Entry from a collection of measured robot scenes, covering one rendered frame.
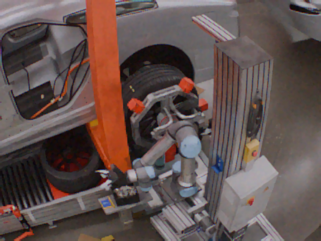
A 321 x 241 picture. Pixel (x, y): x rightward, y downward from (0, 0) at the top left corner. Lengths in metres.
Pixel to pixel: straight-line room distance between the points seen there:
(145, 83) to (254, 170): 1.17
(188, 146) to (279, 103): 2.73
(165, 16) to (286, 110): 2.23
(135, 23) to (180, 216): 1.49
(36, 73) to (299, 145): 3.05
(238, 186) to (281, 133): 2.20
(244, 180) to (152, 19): 1.48
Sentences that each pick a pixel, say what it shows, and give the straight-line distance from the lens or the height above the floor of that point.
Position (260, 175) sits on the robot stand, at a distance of 2.56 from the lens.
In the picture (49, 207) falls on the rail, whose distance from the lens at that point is 3.58.
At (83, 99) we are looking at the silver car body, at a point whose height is 0.99.
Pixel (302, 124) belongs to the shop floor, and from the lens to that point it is 4.81.
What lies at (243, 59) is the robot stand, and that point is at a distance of 2.05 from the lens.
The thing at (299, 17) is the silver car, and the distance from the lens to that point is 5.06.
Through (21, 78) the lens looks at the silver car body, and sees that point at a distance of 4.11.
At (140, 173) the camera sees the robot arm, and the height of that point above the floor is 1.25.
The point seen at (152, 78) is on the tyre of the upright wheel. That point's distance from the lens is 3.26.
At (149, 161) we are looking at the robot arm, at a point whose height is 1.21.
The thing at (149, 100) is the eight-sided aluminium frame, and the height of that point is 1.10.
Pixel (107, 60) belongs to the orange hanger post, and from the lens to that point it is 2.63.
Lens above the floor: 3.21
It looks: 44 degrees down
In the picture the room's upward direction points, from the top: 3 degrees counter-clockwise
